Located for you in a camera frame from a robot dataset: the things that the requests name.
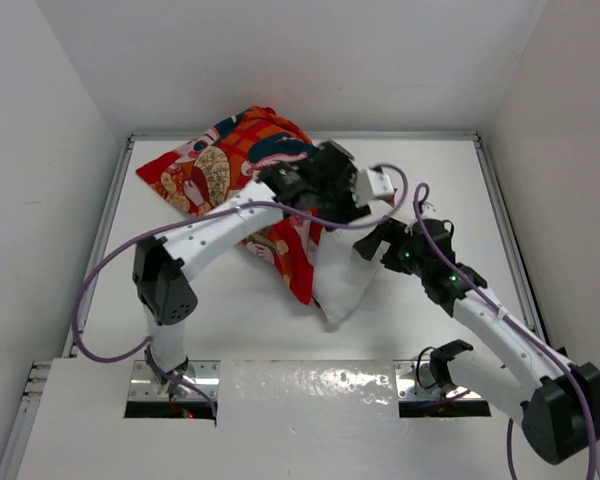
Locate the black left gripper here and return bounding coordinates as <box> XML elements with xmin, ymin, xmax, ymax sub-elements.
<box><xmin>311</xmin><ymin>166</ymin><xmax>367</xmax><ymax>227</ymax></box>

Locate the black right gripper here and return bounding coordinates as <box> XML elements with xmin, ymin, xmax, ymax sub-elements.
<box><xmin>354</xmin><ymin>215</ymin><xmax>429</xmax><ymax>278</ymax></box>

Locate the white pillow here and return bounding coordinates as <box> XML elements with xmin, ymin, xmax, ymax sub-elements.
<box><xmin>313</xmin><ymin>230</ymin><xmax>384</xmax><ymax>325</ymax></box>

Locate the red patterned pillowcase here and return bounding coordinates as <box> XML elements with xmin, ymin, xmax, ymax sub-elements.
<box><xmin>136</xmin><ymin>106</ymin><xmax>324</xmax><ymax>305</ymax></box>

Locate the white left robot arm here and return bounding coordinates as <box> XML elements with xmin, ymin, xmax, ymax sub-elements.
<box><xmin>133</xmin><ymin>141</ymin><xmax>392</xmax><ymax>390</ymax></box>

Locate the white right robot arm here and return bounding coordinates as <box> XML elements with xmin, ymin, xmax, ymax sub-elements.
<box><xmin>354</xmin><ymin>219</ymin><xmax>600</xmax><ymax>465</ymax></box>

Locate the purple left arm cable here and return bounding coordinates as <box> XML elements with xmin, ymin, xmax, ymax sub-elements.
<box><xmin>72</xmin><ymin>163</ymin><xmax>410</xmax><ymax>416</ymax></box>

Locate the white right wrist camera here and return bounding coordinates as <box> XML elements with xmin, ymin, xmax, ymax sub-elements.
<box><xmin>419</xmin><ymin>201</ymin><xmax>437</xmax><ymax>214</ymax></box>

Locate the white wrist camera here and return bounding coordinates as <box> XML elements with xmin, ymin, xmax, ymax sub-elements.
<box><xmin>354</xmin><ymin>167</ymin><xmax>396</xmax><ymax>206</ymax></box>
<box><xmin>419</xmin><ymin>201</ymin><xmax>437</xmax><ymax>214</ymax></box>

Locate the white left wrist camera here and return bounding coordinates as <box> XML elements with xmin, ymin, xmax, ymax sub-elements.
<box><xmin>354</xmin><ymin>167</ymin><xmax>396</xmax><ymax>206</ymax></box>

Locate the aluminium table frame rail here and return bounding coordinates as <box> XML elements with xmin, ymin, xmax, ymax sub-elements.
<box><xmin>474</xmin><ymin>135</ymin><xmax>547</xmax><ymax>340</ymax></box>

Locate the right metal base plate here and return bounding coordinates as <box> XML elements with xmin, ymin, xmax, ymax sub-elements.
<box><xmin>394</xmin><ymin>357</ymin><xmax>482</xmax><ymax>402</ymax></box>

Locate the metal base plate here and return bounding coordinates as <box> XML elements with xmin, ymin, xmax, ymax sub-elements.
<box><xmin>394</xmin><ymin>357</ymin><xmax>482</xmax><ymax>402</ymax></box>
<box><xmin>127</xmin><ymin>361</ymin><xmax>220</xmax><ymax>402</ymax></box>

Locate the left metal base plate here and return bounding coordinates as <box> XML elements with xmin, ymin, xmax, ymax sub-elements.
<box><xmin>127</xmin><ymin>361</ymin><xmax>220</xmax><ymax>402</ymax></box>

